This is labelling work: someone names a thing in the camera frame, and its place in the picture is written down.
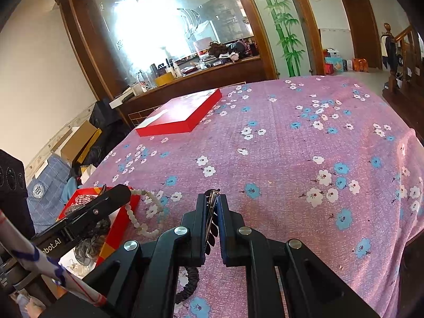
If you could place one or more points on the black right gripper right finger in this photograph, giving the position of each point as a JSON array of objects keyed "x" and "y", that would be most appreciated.
[{"x": 284, "y": 279}]

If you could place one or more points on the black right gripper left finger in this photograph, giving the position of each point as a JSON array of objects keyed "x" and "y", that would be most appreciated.
[{"x": 140, "y": 280}]

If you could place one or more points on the black metal hair clip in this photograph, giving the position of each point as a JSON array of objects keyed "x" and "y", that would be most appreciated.
[{"x": 212, "y": 196}]

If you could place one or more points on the red tray with white lining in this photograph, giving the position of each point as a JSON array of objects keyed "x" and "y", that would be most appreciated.
[{"x": 120, "y": 221}]

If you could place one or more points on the blue plaid bag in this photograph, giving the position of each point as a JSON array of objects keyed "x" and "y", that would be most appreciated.
[{"x": 50, "y": 192}]

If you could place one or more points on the cardboard box on floor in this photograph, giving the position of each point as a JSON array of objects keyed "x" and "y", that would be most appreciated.
[{"x": 77, "y": 145}]

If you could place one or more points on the pink floral bedspread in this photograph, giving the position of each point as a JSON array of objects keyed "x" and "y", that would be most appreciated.
[{"x": 321, "y": 159}]

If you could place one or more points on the wooden dresser counter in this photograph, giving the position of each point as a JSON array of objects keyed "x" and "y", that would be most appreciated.
[{"x": 249, "y": 70}]

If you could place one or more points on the red flat box lid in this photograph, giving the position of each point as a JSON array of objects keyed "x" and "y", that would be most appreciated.
[{"x": 179, "y": 115}]

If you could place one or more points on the large wood framed mirror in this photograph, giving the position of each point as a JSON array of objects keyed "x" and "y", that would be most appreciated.
[{"x": 120, "y": 43}]

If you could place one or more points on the wooden stair railing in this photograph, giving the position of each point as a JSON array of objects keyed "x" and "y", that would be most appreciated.
[{"x": 404, "y": 92}]

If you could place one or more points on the brown wooden door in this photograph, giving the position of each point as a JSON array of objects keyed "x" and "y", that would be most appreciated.
[{"x": 364, "y": 32}]

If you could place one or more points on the bamboo painted glass panel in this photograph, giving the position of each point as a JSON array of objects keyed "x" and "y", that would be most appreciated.
[{"x": 293, "y": 37}]

